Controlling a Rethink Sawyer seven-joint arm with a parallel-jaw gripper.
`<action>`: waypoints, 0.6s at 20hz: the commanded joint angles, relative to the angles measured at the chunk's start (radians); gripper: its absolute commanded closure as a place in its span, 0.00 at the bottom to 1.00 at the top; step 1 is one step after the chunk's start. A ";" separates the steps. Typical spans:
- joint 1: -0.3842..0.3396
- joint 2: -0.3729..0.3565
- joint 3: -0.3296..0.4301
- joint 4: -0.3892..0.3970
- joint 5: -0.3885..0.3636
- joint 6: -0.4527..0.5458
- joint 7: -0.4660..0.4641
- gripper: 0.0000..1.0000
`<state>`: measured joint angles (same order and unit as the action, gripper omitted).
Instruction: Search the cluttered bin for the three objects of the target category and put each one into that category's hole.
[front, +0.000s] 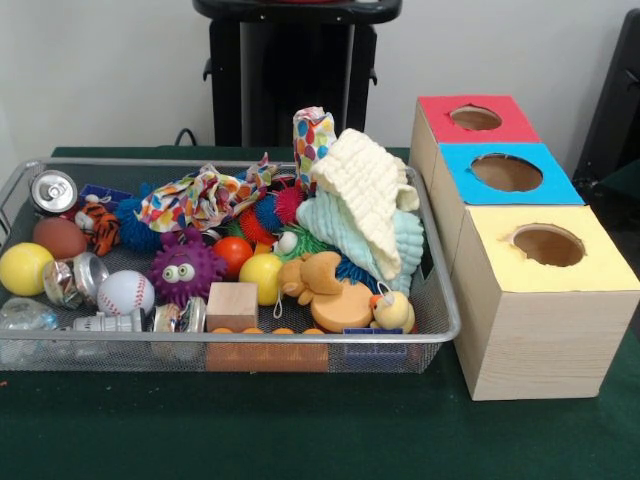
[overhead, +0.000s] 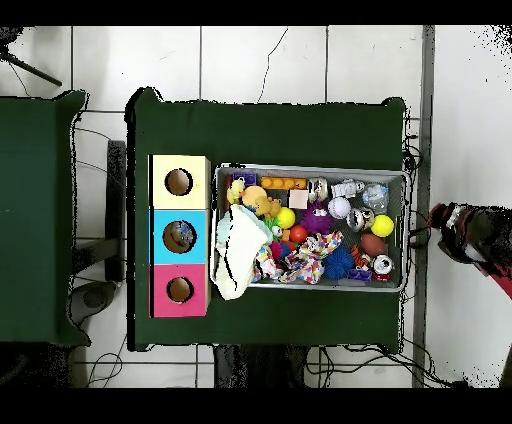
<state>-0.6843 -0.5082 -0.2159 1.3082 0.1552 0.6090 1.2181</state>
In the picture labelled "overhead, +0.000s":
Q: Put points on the white baseball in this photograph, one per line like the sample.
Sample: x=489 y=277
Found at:
x=339 y=208

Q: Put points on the cream knit cloth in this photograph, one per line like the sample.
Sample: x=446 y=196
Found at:
x=240 y=254

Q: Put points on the green cloth side table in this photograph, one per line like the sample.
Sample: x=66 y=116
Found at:
x=40 y=232

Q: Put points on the small yellow rubber duck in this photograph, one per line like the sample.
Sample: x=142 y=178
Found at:
x=235 y=192

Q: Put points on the shallow clear mesh bin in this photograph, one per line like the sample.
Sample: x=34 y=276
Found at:
x=219 y=180

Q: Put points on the wooden cube block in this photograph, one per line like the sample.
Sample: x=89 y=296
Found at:
x=298 y=199

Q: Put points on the open-top silver can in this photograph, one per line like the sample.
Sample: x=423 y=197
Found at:
x=318 y=189

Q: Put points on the orange toy brick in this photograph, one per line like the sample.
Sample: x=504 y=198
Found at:
x=284 y=183

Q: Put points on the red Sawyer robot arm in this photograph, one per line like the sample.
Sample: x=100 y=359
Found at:
x=488 y=240

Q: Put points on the small yellow ball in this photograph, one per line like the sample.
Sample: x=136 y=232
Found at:
x=286 y=218

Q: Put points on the orange foam duck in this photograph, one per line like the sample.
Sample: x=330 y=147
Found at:
x=256 y=200

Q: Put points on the clear plastic blue label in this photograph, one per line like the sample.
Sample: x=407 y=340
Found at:
x=374 y=197
x=182 y=234

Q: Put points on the upright dark soda can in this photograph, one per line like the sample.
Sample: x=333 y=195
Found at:
x=383 y=265

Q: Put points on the small orange ball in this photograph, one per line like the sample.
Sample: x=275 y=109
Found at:
x=298 y=234

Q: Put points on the brown toy football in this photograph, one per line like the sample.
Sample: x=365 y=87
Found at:
x=373 y=244

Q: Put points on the purple googly-eyed monster toy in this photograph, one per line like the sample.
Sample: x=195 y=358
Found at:
x=318 y=220

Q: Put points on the wooden box with three holes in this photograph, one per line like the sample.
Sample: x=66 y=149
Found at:
x=178 y=218

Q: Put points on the crushed silver can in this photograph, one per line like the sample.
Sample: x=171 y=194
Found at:
x=360 y=219

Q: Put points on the multicolour polka dot cloth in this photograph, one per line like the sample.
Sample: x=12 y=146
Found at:
x=308 y=258

